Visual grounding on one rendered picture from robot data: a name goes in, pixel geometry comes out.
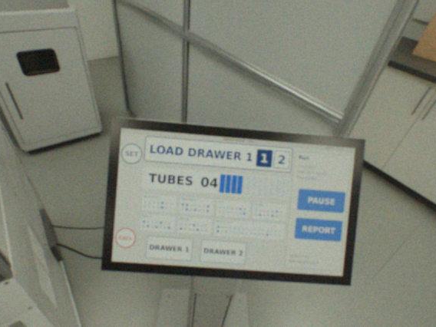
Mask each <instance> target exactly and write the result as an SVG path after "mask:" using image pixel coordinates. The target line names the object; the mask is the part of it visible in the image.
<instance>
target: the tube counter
mask: <svg viewBox="0 0 436 327"><path fill-rule="evenodd" d="M289 185H290V178H288V177H269V176H260V175H250V174H240V173H222V172H212V171H202V170H201V171H200V185H199V193H216V194H226V195H237V196H247V197H267V198H276V199H287V200H288V199H289Z"/></svg>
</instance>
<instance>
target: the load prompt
mask: <svg viewBox="0 0 436 327"><path fill-rule="evenodd" d="M292 152H293V148H287V147H270V146H261V145H252V144H235V143H225V142H216V141H207V140H189V139H180V138H171V137H154V136H146V139H145V149H144V161H151V162H160V163H170V164H188V165H198V166H208V167H226V168H236V169H245V170H263V171H272V172H283V173H291V168H292Z"/></svg>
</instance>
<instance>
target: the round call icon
mask: <svg viewBox="0 0 436 327"><path fill-rule="evenodd" d="M136 248H137V228H129V227H118V226H116V227H115V236H114V249H135V250H136Z"/></svg>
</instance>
